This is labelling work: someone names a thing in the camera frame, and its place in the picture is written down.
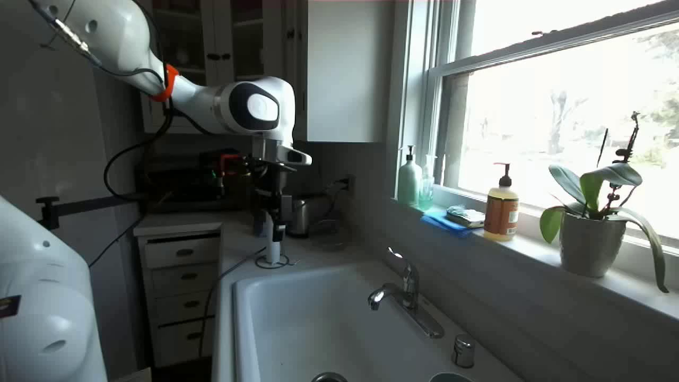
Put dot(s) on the chrome sink side knob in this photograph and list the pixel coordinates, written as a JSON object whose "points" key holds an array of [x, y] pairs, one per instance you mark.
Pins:
{"points": [[464, 353]]}

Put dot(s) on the steel kettle on counter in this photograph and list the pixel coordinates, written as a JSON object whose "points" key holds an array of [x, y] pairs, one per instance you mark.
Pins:
{"points": [[309, 209]]}

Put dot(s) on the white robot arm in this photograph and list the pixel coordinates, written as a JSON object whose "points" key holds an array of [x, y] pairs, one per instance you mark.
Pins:
{"points": [[48, 325]]}

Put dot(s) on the white drawer cabinet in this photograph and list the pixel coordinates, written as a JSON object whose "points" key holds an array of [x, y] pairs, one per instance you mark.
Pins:
{"points": [[179, 266]]}

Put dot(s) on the sink drain strainer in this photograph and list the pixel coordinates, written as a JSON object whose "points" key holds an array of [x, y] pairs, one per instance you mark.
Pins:
{"points": [[329, 376]]}

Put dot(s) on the white farmhouse sink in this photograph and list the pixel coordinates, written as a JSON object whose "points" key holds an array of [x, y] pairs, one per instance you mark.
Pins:
{"points": [[302, 320]]}

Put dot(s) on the green soap pump bottle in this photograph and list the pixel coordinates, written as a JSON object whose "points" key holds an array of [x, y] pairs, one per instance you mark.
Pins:
{"points": [[408, 179]]}

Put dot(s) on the orchid in grey pot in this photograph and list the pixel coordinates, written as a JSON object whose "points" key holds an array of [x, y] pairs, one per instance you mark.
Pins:
{"points": [[590, 230]]}

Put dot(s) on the amber soap pump bottle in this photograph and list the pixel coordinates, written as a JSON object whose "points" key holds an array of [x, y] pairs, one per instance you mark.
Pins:
{"points": [[501, 209]]}

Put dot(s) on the white upper wall cabinet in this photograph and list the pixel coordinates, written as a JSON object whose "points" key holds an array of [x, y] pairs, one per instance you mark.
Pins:
{"points": [[348, 49]]}

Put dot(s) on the window frame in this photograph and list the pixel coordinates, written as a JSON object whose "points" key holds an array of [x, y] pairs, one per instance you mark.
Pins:
{"points": [[538, 83]]}

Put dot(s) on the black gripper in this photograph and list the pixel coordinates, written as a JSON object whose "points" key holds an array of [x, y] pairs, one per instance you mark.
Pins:
{"points": [[269, 195]]}

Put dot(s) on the chrome sink faucet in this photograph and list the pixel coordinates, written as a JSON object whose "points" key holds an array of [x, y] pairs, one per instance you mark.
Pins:
{"points": [[406, 294]]}

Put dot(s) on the white paper towel holder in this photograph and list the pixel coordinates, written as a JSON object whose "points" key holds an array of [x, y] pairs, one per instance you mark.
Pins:
{"points": [[272, 256]]}

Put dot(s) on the blue sponge on sill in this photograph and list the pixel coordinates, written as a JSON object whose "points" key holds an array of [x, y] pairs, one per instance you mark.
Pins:
{"points": [[455, 220]]}

